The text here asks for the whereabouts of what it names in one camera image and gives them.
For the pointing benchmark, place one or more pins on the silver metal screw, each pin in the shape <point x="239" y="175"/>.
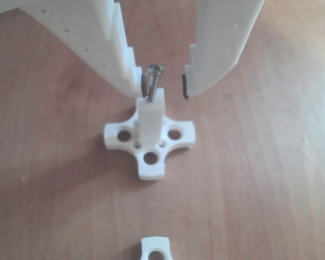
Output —
<point x="152" y="86"/>

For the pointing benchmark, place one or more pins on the white post stand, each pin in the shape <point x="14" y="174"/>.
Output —
<point x="150" y="122"/>
<point x="146" y="246"/>

